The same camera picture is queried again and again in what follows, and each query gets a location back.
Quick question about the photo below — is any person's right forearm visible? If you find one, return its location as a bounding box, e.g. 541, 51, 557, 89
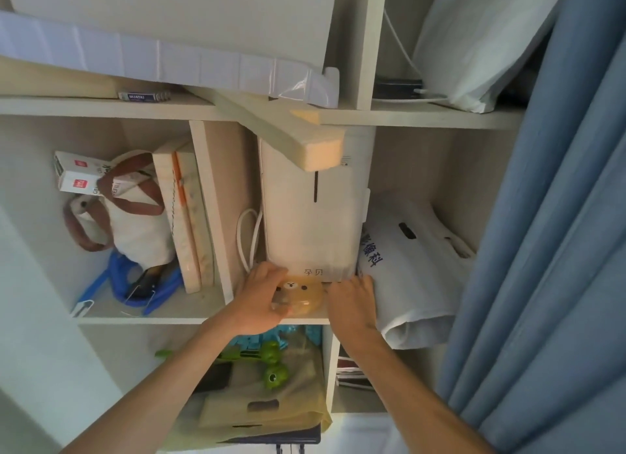
337, 328, 500, 454

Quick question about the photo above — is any stack of books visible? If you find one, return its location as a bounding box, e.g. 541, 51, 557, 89
335, 355, 377, 391

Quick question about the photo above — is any yellow bear-face container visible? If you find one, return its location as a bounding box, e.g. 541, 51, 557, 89
272, 279, 327, 319

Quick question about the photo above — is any blue skipping rope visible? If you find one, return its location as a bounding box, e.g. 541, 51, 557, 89
76, 251, 186, 316

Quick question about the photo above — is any black flat device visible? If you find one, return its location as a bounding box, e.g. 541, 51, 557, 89
193, 361, 234, 396

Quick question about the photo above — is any white bag with blue print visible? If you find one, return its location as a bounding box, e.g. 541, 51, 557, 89
356, 191, 477, 350

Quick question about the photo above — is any canvas tote with brown handles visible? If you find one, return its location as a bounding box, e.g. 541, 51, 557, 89
63, 150, 178, 269

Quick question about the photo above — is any thin white cable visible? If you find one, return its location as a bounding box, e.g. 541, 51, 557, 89
383, 9, 448, 101

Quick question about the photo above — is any white box with red label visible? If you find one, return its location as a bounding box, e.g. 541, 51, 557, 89
54, 151, 153, 177
57, 171, 129, 198

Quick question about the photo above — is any person's right hand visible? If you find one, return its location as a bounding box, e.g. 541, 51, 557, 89
326, 274, 379, 343

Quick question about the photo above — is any beige non-woven bag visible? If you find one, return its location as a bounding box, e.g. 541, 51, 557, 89
169, 325, 333, 452

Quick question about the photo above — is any large white box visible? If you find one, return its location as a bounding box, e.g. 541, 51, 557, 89
2, 0, 349, 68

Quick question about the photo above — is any white appliance cable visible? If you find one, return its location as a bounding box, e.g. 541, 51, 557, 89
236, 208, 265, 273

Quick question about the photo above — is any blue curtain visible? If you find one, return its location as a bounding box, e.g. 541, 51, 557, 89
435, 0, 626, 454

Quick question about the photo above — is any small blue card box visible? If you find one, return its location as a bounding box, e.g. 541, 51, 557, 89
117, 90, 173, 102

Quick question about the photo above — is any light wooden shelf unit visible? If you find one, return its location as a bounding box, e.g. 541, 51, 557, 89
0, 0, 526, 420

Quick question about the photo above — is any green frog toy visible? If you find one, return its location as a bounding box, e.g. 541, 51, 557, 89
156, 340, 290, 395

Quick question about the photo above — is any person's left forearm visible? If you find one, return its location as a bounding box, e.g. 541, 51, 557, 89
61, 315, 257, 454

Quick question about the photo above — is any blue plastic toy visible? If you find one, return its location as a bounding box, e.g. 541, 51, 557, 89
230, 325, 323, 358

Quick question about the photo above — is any white shopping bag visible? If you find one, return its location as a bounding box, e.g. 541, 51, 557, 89
412, 0, 572, 114

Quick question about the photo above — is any light wooden plank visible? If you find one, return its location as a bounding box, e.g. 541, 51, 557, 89
183, 84, 347, 174

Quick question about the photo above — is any white tall appliance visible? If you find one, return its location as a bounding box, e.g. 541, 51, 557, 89
258, 125, 376, 284

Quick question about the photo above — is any black flat box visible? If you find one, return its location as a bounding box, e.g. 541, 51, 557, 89
373, 79, 424, 100

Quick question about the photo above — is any person's left hand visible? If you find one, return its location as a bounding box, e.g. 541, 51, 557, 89
233, 261, 290, 336

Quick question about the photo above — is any pale marbled thick board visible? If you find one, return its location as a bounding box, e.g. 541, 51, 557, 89
152, 140, 216, 295

